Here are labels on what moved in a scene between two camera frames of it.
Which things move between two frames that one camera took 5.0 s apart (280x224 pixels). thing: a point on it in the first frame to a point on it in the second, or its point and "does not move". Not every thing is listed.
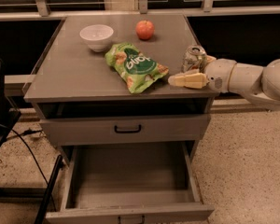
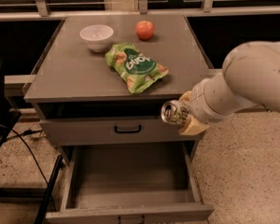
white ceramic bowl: x=96 y=36 does not move
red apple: x=145 y=29 does not move
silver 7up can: x=194 y=59 to x=171 y=112
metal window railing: x=44 y=10 does not move
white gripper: x=219 y=74 to x=198 y=105
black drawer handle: x=127 y=131 does not move
